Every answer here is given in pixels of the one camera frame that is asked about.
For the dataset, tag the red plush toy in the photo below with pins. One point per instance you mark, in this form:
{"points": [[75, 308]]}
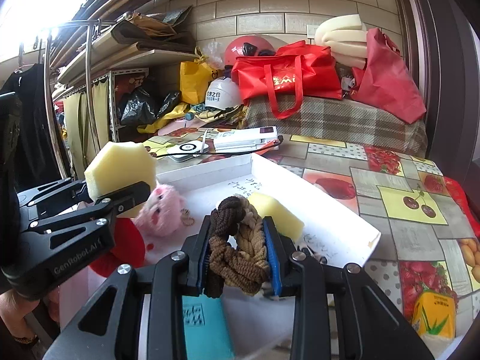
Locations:
{"points": [[130, 248]]}

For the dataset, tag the yellow shopping bag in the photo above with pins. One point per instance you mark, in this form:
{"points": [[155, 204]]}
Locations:
{"points": [[195, 78]]}

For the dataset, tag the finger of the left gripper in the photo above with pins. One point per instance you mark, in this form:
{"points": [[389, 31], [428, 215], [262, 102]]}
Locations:
{"points": [[79, 191], [122, 200]]}

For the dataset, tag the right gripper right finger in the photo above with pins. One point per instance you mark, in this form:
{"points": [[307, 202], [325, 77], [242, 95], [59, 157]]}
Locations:
{"points": [[284, 278]]}

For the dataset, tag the yellow tissue pack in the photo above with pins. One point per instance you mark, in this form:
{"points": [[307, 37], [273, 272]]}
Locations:
{"points": [[434, 320]]}

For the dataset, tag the dark red fabric bag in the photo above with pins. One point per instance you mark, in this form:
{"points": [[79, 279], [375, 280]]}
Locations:
{"points": [[385, 82]]}

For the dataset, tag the wooden shelf rack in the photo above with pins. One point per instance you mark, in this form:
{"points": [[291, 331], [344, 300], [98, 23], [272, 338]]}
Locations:
{"points": [[95, 81]]}

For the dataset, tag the white helmet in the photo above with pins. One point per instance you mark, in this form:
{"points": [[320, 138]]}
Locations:
{"points": [[223, 94]]}

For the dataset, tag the brown wooden door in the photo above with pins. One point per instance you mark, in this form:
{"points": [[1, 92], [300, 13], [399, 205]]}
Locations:
{"points": [[441, 45]]}

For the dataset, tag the yellow green scrub sponge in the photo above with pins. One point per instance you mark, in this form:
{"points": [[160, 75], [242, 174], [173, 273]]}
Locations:
{"points": [[286, 223]]}

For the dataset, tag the brown paper bag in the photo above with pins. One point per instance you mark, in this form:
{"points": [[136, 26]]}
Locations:
{"points": [[157, 31]]}

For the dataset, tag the pink helmet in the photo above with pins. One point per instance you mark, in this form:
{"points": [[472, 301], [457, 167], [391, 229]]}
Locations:
{"points": [[247, 46]]}

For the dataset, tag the black white scrunchie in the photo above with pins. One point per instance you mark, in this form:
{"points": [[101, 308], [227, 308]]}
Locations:
{"points": [[310, 252]]}

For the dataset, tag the person's left hand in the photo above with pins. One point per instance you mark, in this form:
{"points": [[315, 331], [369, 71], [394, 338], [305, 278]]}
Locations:
{"points": [[14, 308]]}

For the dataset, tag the cream foam roll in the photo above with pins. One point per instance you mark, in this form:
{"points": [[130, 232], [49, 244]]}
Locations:
{"points": [[346, 36]]}

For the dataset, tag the white round charger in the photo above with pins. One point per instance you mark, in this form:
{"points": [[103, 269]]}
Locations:
{"points": [[186, 151]]}

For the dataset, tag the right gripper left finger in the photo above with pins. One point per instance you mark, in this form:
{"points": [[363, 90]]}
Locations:
{"points": [[197, 249]]}

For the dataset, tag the fruit print tablecloth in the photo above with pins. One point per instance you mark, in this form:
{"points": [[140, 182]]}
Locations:
{"points": [[388, 212]]}

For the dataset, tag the white power bank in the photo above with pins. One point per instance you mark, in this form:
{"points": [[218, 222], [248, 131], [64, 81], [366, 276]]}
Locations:
{"points": [[240, 140]]}

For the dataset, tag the black plastic bag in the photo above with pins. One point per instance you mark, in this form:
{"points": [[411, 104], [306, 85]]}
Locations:
{"points": [[140, 108]]}

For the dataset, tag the yellow hexagonal sponge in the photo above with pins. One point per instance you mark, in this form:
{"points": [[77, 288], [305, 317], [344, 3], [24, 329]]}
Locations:
{"points": [[118, 165]]}

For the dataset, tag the plaid covered bench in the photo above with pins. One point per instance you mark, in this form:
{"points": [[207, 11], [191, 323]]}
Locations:
{"points": [[342, 120]]}

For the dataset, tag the pink pig plush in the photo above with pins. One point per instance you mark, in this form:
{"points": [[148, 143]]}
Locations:
{"points": [[163, 213]]}

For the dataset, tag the teal tissue pack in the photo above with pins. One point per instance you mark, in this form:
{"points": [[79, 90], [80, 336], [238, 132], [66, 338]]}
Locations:
{"points": [[207, 336]]}

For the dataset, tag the red glossy tote bag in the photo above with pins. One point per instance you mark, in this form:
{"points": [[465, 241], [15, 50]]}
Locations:
{"points": [[295, 71]]}

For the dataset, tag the red plastic bag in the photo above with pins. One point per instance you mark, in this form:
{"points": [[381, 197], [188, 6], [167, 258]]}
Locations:
{"points": [[458, 194]]}

